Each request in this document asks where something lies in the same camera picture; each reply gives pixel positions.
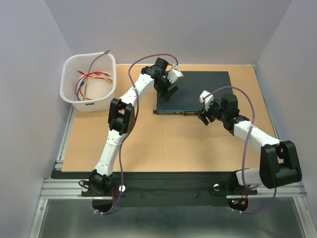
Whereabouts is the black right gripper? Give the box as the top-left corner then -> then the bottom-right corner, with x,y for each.
197,100 -> 227,125

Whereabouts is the yellow patch cable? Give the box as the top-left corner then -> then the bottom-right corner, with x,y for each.
83,75 -> 113,100

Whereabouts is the red patch cable looped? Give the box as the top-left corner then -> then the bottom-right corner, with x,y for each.
74,69 -> 99,101

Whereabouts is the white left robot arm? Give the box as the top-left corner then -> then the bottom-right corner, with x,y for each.
89,58 -> 183,195

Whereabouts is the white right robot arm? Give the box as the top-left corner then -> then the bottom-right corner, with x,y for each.
198,91 -> 302,193

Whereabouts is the white plastic basket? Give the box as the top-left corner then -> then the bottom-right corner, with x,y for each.
59,51 -> 116,113

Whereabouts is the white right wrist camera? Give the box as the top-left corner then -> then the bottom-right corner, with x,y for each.
199,90 -> 214,111

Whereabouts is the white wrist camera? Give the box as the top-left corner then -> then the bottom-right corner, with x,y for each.
199,90 -> 214,111
167,65 -> 184,84

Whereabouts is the dark blue network switch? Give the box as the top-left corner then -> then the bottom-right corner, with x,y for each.
153,71 -> 231,115

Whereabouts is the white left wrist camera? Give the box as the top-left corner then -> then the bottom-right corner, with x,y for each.
167,65 -> 184,84

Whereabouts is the grey cable in basket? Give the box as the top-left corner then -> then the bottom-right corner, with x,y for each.
88,49 -> 112,74

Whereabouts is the red cable in basket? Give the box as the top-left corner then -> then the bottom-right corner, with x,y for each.
84,71 -> 111,77

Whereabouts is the blue cable in basket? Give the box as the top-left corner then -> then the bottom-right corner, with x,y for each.
77,79 -> 86,102

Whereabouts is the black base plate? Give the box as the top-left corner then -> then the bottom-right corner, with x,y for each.
45,171 -> 258,214

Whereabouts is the aluminium frame rail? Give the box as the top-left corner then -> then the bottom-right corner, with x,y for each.
40,179 -> 308,199

